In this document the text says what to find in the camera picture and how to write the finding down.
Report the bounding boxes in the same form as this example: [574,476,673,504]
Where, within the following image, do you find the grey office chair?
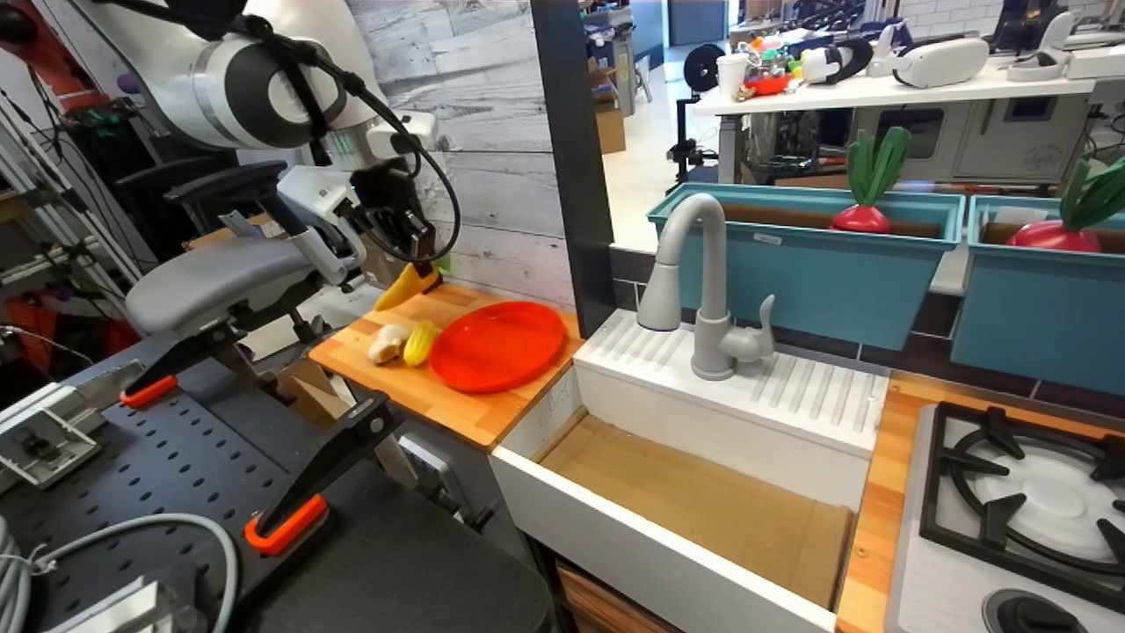
[114,150,398,344]

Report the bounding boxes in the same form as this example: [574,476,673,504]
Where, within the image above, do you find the yellow carrot toy green top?
[374,259,447,313]

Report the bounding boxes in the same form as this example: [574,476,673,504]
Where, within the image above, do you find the red radish toy green leaves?
[829,123,916,237]
[1010,156,1125,258]

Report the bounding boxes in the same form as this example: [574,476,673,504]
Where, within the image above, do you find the metal bracket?
[0,403,101,487]

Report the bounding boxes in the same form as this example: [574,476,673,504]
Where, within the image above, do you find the black clamp orange handle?
[117,321,238,412]
[243,393,409,559]

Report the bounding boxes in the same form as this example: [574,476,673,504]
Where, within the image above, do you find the orange round plate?
[429,298,574,398]

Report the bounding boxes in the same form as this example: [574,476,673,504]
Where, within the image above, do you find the black stove grate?
[916,402,1125,615]

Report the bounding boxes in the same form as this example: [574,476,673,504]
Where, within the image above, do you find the white toy sink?
[488,307,892,633]

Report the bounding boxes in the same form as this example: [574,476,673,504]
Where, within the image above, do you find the white table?
[709,64,1103,186]

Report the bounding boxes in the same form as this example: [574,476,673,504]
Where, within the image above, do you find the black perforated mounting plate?
[0,354,391,633]

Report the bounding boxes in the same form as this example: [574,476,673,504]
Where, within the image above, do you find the red toy pile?
[743,65,796,102]

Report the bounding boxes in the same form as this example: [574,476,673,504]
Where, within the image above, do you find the yellow lemon toy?
[400,318,441,368]

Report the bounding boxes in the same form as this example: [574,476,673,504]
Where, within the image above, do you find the beige garlic toy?
[367,321,410,368]

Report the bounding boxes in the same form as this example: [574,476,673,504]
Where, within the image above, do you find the wooden counter board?
[306,279,588,452]

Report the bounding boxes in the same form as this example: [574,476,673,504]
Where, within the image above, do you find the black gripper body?
[348,156,437,242]

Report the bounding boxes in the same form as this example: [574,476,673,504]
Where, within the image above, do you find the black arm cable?
[251,27,463,265]

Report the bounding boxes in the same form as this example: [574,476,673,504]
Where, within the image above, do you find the grey toy faucet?
[636,189,779,384]

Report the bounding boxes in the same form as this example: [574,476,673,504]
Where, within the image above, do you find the teal planter box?
[643,180,972,350]
[948,189,1125,402]

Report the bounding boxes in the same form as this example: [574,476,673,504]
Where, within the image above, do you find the dark vertical pillar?
[529,0,620,340]

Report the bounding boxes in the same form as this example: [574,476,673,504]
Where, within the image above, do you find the grey cable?
[0,511,243,633]

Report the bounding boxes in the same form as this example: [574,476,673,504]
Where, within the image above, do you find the black stove knob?
[981,587,1091,633]

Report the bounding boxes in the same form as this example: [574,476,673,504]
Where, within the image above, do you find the white headset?
[891,31,996,91]

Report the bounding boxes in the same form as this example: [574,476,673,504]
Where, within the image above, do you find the grey toy stove top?
[885,402,1125,633]

